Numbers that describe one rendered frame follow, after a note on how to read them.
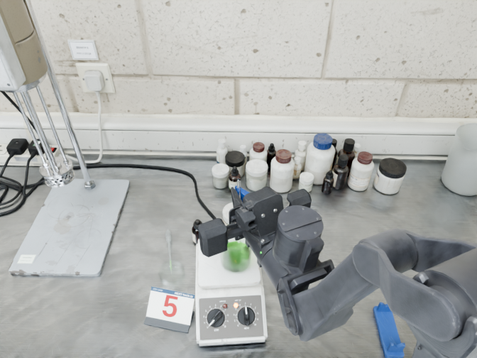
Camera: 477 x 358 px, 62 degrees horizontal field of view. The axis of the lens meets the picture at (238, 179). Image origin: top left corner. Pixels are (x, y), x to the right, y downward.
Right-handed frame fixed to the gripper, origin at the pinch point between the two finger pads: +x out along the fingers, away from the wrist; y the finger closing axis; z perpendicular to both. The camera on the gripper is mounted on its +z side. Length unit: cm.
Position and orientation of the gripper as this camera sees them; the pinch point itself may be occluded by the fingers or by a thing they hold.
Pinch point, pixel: (242, 201)
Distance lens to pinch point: 66.1
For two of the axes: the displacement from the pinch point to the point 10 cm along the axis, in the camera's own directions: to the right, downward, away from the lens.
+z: 0.0, -7.4, -6.8
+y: -9.1, 2.9, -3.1
